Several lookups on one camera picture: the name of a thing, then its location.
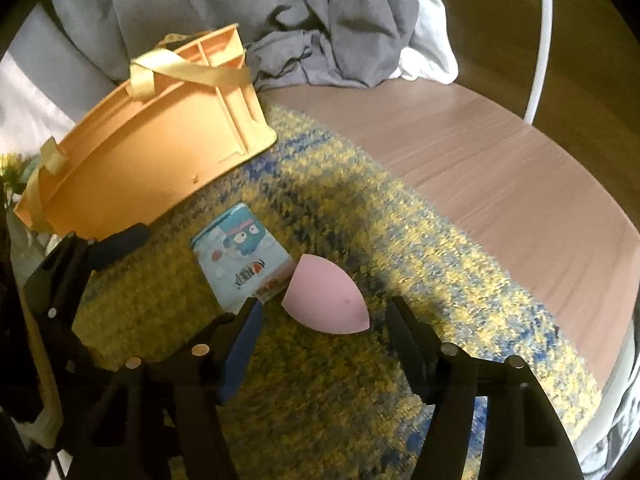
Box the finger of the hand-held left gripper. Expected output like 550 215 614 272
87 222 152 272

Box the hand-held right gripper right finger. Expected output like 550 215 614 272
385 296 586 480

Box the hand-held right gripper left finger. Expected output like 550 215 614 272
65 297 264 480

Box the pink makeup sponge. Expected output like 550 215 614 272
281 254 372 334

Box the orange plastic crate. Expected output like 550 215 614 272
12 22 278 242

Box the teal tissue packet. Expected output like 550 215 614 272
190 202 294 314

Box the yellow blue plaid mat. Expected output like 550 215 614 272
75 105 603 480

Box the sunflower bouquet in green wrap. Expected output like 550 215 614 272
0 152 32 198

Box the gray curtain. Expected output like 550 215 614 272
47 0 421 95

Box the white curtain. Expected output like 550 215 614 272
397 0 461 86

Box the white cable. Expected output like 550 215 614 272
522 0 554 124

